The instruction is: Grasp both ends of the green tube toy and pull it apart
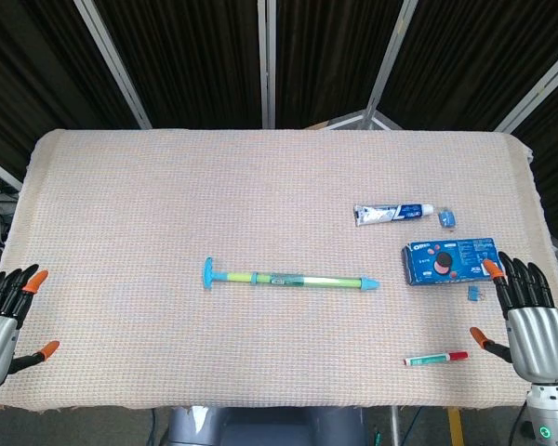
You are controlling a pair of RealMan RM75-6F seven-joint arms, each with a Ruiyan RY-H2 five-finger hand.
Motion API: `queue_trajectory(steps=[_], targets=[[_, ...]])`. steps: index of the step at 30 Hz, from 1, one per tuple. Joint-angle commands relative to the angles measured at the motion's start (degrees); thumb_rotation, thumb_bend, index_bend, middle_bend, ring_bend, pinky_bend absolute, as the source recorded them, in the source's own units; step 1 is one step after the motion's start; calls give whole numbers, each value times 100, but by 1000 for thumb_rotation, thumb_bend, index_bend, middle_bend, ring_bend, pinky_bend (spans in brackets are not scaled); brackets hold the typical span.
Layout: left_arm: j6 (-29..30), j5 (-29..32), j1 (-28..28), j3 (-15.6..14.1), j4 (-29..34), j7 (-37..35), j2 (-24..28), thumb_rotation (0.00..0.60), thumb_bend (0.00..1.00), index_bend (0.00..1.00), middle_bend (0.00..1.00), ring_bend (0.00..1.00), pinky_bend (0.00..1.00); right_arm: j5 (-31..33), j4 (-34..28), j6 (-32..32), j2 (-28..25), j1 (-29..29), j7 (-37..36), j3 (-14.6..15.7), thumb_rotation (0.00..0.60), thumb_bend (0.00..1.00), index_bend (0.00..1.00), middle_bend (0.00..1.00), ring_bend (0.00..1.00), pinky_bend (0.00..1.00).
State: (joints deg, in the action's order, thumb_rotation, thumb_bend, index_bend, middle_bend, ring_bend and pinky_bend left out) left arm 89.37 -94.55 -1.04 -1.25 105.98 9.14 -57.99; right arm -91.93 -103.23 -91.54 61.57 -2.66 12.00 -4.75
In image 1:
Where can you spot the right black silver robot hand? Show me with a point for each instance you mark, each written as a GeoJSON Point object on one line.
{"type": "Point", "coordinates": [539, 339]}

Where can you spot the blue green water pump toy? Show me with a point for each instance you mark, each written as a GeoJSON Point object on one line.
{"type": "Point", "coordinates": [307, 281]}

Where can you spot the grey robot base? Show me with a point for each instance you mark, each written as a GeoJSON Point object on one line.
{"type": "Point", "coordinates": [260, 427]}

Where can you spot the small blue binder clip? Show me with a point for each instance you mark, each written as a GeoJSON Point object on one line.
{"type": "Point", "coordinates": [473, 293]}

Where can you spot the red green marker pen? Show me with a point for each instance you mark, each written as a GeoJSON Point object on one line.
{"type": "Point", "coordinates": [428, 360]}

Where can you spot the blue Oreo cookie box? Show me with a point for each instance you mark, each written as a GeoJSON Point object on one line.
{"type": "Point", "coordinates": [465, 253]}

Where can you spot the small blue plastic case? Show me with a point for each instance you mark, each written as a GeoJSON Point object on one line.
{"type": "Point", "coordinates": [446, 218]}

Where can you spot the metal table leg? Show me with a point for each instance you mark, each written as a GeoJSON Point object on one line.
{"type": "Point", "coordinates": [395, 425]}

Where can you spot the blue white toothpaste tube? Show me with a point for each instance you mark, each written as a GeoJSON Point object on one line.
{"type": "Point", "coordinates": [390, 213]}

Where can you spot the beige woven tablecloth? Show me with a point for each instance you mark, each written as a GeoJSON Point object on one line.
{"type": "Point", "coordinates": [167, 209]}

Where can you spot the white partition frame post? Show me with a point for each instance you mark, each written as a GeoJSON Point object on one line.
{"type": "Point", "coordinates": [390, 60]}
{"type": "Point", "coordinates": [114, 65]}
{"type": "Point", "coordinates": [537, 90]}
{"type": "Point", "coordinates": [267, 65]}

